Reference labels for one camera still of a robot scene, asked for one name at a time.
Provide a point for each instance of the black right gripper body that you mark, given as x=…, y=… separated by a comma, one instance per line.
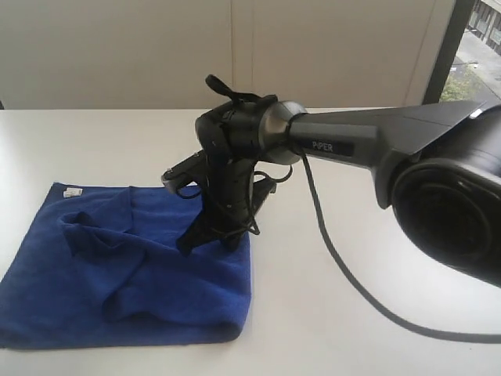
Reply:
x=233, y=195

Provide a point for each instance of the blue microfiber towel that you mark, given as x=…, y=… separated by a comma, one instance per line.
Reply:
x=101, y=269

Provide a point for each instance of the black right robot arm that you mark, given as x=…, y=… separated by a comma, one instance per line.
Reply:
x=437, y=166

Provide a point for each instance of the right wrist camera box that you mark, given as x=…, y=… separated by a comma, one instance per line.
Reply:
x=191, y=170

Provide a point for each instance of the dark window frame post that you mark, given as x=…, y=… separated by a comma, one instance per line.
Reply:
x=460, y=14

